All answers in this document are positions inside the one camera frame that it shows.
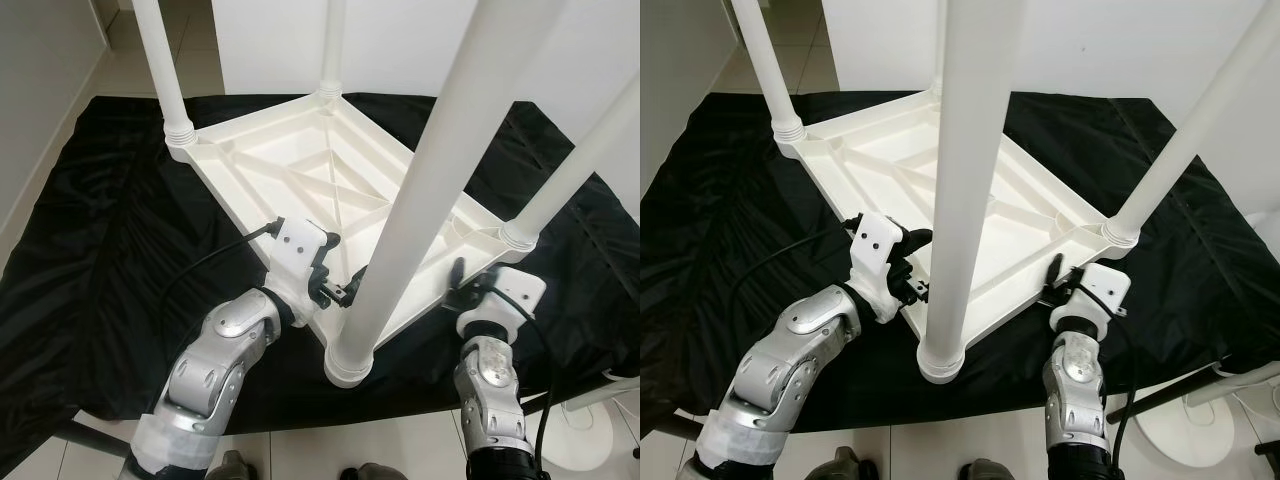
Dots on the white plastic ribbed table top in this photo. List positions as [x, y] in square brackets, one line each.
[300, 160]
[900, 160]

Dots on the grey robot foot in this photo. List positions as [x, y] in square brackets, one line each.
[990, 472]
[235, 467]
[372, 473]
[848, 467]

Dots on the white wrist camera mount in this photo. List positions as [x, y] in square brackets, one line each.
[300, 245]
[875, 240]
[515, 290]
[1105, 285]

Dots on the black table cloth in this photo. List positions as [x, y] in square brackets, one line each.
[100, 250]
[720, 250]

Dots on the white tapered plastic table leg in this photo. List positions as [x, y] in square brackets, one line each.
[1200, 120]
[970, 200]
[333, 45]
[160, 60]
[580, 160]
[938, 50]
[430, 200]
[765, 60]

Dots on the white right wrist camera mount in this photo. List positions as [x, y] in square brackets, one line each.
[1105, 285]
[515, 290]

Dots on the white round stand base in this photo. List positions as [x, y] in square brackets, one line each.
[1200, 430]
[600, 440]

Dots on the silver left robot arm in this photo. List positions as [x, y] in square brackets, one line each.
[790, 360]
[210, 370]

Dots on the grey robot left foot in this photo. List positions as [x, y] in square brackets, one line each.
[848, 467]
[235, 467]

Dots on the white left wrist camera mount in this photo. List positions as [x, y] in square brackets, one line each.
[300, 245]
[875, 240]

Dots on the black metal frame bar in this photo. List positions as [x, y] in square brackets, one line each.
[1160, 398]
[90, 440]
[570, 400]

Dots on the grey robot right foot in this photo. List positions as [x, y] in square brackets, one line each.
[372, 473]
[990, 472]

